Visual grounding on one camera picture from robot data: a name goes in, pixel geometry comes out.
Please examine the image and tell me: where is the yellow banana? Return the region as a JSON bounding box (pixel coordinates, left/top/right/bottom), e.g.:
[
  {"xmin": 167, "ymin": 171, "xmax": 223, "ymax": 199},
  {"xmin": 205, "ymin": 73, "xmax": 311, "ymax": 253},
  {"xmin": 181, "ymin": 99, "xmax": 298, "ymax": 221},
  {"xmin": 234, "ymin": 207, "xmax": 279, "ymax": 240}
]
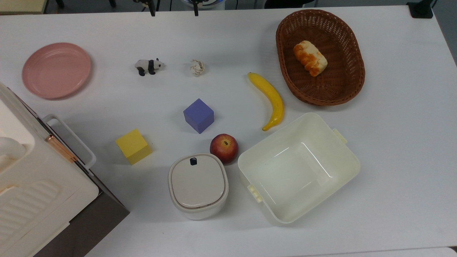
[{"xmin": 248, "ymin": 72, "xmax": 285, "ymax": 132}]

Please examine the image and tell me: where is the cream plastic bin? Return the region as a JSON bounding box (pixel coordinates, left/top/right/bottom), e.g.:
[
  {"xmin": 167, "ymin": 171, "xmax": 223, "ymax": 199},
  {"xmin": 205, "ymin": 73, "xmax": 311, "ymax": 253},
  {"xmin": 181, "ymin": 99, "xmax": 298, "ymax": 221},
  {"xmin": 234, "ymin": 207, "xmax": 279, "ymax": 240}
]
[{"xmin": 237, "ymin": 113, "xmax": 361, "ymax": 225}]

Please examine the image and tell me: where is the pink round plate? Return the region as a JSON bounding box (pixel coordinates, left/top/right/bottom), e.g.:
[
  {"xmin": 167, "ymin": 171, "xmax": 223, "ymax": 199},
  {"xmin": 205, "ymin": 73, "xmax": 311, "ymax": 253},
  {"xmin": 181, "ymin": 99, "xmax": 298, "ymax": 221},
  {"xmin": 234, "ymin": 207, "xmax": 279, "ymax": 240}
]
[{"xmin": 22, "ymin": 42, "xmax": 92, "ymax": 99}]

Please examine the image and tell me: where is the purple foam cube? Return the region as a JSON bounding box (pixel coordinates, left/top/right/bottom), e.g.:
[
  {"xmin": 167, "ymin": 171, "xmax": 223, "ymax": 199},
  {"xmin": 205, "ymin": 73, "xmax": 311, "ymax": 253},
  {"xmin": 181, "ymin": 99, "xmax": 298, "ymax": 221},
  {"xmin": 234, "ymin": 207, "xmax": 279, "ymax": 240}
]
[{"xmin": 183, "ymin": 99, "xmax": 215, "ymax": 134}]

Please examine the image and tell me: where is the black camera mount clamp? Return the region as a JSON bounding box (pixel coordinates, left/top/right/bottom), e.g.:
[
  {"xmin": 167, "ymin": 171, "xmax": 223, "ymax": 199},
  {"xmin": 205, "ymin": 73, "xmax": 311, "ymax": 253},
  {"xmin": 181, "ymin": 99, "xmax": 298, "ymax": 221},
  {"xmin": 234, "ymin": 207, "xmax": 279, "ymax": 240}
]
[{"xmin": 406, "ymin": 0, "xmax": 434, "ymax": 19}]

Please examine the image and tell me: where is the black white panda toy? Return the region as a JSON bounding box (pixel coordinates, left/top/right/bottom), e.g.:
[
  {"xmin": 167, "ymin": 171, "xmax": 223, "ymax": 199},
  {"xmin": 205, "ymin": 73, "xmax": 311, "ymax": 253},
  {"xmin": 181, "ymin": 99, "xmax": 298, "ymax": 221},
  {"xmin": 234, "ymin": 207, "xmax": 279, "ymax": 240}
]
[{"xmin": 135, "ymin": 58, "xmax": 165, "ymax": 76}]

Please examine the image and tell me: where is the red apple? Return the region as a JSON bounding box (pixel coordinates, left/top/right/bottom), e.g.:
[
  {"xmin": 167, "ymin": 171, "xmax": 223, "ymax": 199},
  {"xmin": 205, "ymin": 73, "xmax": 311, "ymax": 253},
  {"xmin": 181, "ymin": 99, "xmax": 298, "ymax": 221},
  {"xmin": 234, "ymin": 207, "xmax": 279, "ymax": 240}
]
[{"xmin": 210, "ymin": 134, "xmax": 239, "ymax": 165}]

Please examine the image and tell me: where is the brown wicker basket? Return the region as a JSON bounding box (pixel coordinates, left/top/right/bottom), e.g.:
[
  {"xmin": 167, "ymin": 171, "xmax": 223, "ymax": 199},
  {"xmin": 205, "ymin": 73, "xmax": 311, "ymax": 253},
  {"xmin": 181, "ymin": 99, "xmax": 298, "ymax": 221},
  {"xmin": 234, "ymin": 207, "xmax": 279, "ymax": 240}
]
[{"xmin": 276, "ymin": 9, "xmax": 366, "ymax": 106}]

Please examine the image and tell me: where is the toasted bread loaf piece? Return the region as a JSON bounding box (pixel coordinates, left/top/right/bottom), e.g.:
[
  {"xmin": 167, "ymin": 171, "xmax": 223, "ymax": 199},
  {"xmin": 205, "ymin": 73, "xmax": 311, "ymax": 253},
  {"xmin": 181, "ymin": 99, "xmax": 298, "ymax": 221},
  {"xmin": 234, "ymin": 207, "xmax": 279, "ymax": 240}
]
[{"xmin": 293, "ymin": 40, "xmax": 328, "ymax": 77}]

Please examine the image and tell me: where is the white mini trash can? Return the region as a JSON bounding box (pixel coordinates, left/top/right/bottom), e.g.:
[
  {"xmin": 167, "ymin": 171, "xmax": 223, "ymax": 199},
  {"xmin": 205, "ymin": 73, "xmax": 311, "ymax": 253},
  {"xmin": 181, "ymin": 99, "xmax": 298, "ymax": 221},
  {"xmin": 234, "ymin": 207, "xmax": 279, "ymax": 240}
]
[{"xmin": 168, "ymin": 153, "xmax": 229, "ymax": 220}]

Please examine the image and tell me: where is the crumpled white paper ball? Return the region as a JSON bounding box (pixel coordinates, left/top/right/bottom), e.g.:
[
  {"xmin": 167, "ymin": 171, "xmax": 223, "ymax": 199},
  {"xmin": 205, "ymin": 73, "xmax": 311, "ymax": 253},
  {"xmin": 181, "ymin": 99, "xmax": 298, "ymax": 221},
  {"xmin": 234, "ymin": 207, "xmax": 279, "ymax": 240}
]
[{"xmin": 190, "ymin": 59, "xmax": 205, "ymax": 77}]

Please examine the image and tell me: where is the yellow foam cube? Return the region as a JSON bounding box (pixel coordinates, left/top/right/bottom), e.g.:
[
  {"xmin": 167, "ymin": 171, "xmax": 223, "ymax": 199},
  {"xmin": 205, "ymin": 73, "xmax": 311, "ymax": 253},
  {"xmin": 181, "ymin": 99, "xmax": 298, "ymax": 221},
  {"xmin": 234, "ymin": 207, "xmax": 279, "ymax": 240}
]
[{"xmin": 115, "ymin": 129, "xmax": 152, "ymax": 165}]

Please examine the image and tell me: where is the beige side table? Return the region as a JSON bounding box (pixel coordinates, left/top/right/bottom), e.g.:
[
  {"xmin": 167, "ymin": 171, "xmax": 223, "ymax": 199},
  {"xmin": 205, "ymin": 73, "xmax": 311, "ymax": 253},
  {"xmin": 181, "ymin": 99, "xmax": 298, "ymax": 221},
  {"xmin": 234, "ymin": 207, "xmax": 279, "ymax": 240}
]
[{"xmin": 0, "ymin": 0, "xmax": 49, "ymax": 15}]

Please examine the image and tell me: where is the dark brown wooden box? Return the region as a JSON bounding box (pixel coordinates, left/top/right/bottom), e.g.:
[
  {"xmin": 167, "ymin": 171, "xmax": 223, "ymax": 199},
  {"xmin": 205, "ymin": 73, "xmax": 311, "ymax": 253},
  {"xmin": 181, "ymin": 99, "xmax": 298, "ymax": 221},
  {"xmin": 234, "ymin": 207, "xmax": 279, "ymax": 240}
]
[{"xmin": 14, "ymin": 93, "xmax": 130, "ymax": 257}]

